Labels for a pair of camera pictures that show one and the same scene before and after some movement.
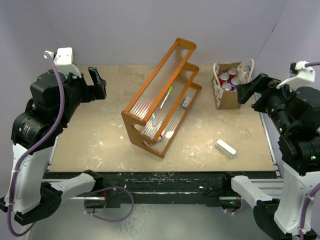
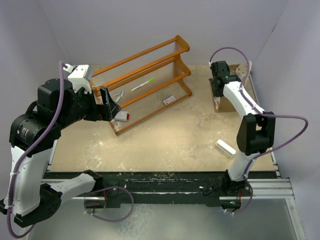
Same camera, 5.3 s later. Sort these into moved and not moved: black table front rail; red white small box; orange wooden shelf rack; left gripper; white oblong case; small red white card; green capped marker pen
Moved: green capped marker pen; left gripper; orange wooden shelf rack; red white small box; small red white card
Not moved: white oblong case; black table front rail
